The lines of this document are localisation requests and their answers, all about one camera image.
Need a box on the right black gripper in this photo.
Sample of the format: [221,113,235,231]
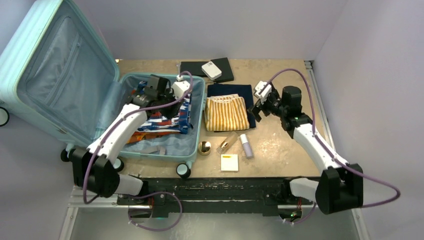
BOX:
[247,89,288,122]

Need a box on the yellow striped garment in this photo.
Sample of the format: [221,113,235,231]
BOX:
[204,94,250,132]

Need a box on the navy blue garment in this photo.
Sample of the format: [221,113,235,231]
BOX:
[207,84,256,129]

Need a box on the blue white patterned garment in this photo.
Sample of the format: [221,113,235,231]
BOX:
[132,77,192,134]

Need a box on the orange camouflage garment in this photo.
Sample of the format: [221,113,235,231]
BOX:
[126,131,180,144]

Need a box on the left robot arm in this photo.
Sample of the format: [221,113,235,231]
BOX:
[69,73,194,205]

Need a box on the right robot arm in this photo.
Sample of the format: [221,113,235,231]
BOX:
[248,81,364,215]

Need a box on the lavender cosmetic tube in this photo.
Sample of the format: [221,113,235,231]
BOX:
[240,134,254,159]

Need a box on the clear gold perfume bottle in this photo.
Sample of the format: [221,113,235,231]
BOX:
[216,131,239,154]

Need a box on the white power bank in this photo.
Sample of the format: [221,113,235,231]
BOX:
[201,61,222,81]

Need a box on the white square box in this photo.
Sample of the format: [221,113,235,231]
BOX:
[220,154,239,172]

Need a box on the gold round jar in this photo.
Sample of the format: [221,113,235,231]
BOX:
[197,141,212,156]

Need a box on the light blue open suitcase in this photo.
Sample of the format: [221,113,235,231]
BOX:
[0,0,207,180]

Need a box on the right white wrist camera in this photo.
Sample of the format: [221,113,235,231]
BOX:
[253,81,272,102]

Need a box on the black metal base rail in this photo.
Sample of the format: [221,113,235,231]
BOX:
[67,177,362,221]

